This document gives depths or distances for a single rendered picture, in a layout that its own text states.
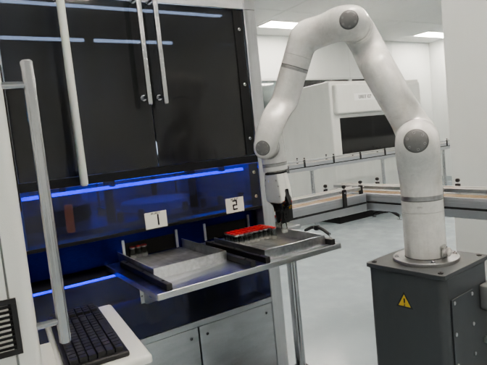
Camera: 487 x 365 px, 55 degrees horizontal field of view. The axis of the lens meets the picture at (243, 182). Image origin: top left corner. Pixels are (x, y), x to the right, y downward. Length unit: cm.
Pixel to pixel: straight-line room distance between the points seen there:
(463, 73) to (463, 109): 20
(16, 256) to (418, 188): 105
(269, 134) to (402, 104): 41
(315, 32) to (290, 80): 16
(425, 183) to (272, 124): 48
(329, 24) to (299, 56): 14
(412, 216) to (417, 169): 15
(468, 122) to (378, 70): 149
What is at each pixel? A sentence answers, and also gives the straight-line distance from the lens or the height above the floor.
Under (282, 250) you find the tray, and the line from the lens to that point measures 156.
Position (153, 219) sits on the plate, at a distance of 171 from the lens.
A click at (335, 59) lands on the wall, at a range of 887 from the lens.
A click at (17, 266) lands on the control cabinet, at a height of 107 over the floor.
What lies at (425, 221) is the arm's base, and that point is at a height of 99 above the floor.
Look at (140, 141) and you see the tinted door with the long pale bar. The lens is 170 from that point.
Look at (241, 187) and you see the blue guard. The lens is 189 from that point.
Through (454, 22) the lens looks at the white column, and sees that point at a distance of 295.
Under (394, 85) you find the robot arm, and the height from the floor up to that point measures 139.
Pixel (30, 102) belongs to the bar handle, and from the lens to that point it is 105.
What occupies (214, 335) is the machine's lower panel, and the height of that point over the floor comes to 52.
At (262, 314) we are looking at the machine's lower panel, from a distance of 203.
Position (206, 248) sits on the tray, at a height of 90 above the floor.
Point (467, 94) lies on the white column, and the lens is 288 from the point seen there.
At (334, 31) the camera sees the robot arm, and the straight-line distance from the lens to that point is 143.
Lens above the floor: 127
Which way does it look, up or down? 5 degrees down
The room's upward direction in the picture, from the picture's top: 6 degrees counter-clockwise
